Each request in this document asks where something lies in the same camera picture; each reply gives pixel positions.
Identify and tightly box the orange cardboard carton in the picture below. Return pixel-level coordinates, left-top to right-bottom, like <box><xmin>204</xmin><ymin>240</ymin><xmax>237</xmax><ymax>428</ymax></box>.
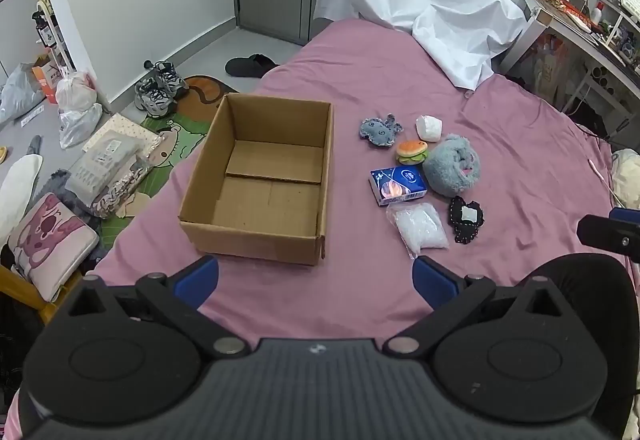
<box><xmin>32</xmin><ymin>54</ymin><xmax>59</xmax><ymax>105</ymax></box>

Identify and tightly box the grey plastic bag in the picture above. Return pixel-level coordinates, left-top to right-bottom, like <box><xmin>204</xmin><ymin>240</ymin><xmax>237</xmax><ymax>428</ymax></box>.
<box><xmin>0</xmin><ymin>62</ymin><xmax>46</xmax><ymax>123</ymax></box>

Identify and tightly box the clear white plastic bag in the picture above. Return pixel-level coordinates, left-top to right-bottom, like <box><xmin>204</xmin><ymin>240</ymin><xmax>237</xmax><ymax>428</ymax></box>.
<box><xmin>59</xmin><ymin>104</ymin><xmax>103</xmax><ymax>150</ymax></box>

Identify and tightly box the green cartoon rug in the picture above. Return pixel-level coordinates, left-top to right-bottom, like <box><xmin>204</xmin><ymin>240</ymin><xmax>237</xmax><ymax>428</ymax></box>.
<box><xmin>97</xmin><ymin>75</ymin><xmax>241</xmax><ymax>243</ymax></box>

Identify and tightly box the black slipper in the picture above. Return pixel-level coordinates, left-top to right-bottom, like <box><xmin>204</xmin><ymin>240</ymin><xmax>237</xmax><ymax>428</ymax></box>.
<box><xmin>225</xmin><ymin>53</ymin><xmax>281</xmax><ymax>78</ymax></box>

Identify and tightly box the cream pillow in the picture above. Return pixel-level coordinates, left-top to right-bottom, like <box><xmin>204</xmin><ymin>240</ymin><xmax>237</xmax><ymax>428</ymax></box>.
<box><xmin>611</xmin><ymin>149</ymin><xmax>640</xmax><ymax>211</ymax></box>

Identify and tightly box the white long cushion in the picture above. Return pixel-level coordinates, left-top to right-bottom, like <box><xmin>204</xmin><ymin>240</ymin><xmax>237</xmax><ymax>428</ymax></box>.
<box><xmin>0</xmin><ymin>152</ymin><xmax>41</xmax><ymax>241</ymax></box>

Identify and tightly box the white desk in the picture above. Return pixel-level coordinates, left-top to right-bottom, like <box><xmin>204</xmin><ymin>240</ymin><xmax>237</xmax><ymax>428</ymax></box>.
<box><xmin>500</xmin><ymin>0</ymin><xmax>640</xmax><ymax>131</ymax></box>

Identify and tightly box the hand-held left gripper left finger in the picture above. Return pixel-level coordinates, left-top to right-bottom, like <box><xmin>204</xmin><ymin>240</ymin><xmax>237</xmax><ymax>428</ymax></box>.
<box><xmin>64</xmin><ymin>255</ymin><xmax>252</xmax><ymax>362</ymax></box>

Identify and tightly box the grey wrapped package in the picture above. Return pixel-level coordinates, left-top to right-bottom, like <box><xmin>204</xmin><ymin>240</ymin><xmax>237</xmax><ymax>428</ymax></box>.
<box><xmin>65</xmin><ymin>130</ymin><xmax>143</xmax><ymax>208</ymax></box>

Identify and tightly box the blue tissue packet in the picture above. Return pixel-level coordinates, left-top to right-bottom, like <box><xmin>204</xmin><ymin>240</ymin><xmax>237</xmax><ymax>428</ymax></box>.
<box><xmin>369</xmin><ymin>165</ymin><xmax>430</xmax><ymax>207</ymax></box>

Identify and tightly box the white cable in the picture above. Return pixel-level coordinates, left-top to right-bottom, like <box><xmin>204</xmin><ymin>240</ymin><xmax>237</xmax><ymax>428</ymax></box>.
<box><xmin>587</xmin><ymin>160</ymin><xmax>620</xmax><ymax>210</ymax></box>

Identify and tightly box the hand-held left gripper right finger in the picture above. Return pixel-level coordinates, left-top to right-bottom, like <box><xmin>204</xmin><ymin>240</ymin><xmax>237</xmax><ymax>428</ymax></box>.
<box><xmin>384</xmin><ymin>255</ymin><xmax>572</xmax><ymax>361</ymax></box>

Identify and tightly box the beige patterned parcel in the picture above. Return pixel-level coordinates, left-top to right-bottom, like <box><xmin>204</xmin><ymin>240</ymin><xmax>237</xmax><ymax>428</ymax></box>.
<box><xmin>82</xmin><ymin>112</ymin><xmax>160</xmax><ymax>153</ymax></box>

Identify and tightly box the pink cartoon cushion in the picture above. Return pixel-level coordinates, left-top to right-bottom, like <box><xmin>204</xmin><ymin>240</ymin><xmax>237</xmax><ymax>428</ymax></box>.
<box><xmin>7</xmin><ymin>192</ymin><xmax>101</xmax><ymax>303</ymax></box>

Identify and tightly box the grey black sneaker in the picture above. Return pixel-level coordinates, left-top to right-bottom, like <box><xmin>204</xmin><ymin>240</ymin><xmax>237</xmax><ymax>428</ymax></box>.
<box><xmin>150</xmin><ymin>61</ymin><xmax>190</xmax><ymax>98</ymax></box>
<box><xmin>134</xmin><ymin>79</ymin><xmax>173</xmax><ymax>117</ymax></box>

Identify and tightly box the white red plastic bag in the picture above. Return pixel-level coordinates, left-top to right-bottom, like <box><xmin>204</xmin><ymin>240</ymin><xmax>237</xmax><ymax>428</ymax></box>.
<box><xmin>55</xmin><ymin>70</ymin><xmax>98</xmax><ymax>111</ymax></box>

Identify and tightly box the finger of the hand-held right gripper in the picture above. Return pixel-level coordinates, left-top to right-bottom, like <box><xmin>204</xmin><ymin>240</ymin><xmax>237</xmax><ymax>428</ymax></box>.
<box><xmin>576</xmin><ymin>207</ymin><xmax>640</xmax><ymax>263</ymax></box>

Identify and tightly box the brown cardboard box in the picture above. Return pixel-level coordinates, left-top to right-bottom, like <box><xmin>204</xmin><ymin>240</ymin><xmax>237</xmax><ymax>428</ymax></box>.
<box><xmin>179</xmin><ymin>92</ymin><xmax>335</xmax><ymax>267</ymax></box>

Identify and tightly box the silver foil package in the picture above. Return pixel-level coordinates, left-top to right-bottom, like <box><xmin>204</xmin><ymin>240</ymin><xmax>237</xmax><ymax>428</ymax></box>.
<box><xmin>95</xmin><ymin>160</ymin><xmax>152</xmax><ymax>220</ymax></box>

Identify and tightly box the blue-grey plush toy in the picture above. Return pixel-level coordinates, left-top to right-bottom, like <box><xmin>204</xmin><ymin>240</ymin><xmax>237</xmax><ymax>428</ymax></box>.
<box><xmin>358</xmin><ymin>115</ymin><xmax>405</xmax><ymax>150</ymax></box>

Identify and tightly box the grey fluffy plush toy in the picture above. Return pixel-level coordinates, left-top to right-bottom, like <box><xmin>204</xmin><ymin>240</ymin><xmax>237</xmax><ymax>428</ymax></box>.
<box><xmin>422</xmin><ymin>133</ymin><xmax>483</xmax><ymax>197</ymax></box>

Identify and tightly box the hamburger plush toy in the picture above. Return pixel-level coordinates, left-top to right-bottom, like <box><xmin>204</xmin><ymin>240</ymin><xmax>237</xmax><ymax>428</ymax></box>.
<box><xmin>396</xmin><ymin>140</ymin><xmax>430</xmax><ymax>166</ymax></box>

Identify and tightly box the yellow wooden frame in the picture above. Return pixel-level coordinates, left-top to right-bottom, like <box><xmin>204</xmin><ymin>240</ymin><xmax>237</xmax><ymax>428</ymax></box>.
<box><xmin>0</xmin><ymin>265</ymin><xmax>57</xmax><ymax>326</ymax></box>

